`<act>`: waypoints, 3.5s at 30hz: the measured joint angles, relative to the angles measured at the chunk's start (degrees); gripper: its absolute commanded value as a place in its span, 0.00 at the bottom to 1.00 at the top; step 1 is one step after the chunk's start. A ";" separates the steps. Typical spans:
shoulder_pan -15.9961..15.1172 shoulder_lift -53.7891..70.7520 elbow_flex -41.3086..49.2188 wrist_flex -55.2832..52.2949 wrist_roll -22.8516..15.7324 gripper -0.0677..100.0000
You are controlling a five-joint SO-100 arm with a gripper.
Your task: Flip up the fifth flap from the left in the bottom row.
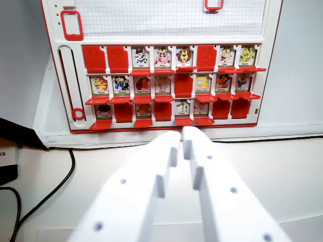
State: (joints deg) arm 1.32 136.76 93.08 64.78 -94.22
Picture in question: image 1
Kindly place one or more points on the red board flap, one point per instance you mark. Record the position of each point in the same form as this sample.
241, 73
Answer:
184, 121

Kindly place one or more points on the black box with white label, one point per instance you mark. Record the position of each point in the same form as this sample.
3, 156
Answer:
15, 136

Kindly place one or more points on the red and white game board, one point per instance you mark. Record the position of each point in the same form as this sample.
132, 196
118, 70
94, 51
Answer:
161, 25

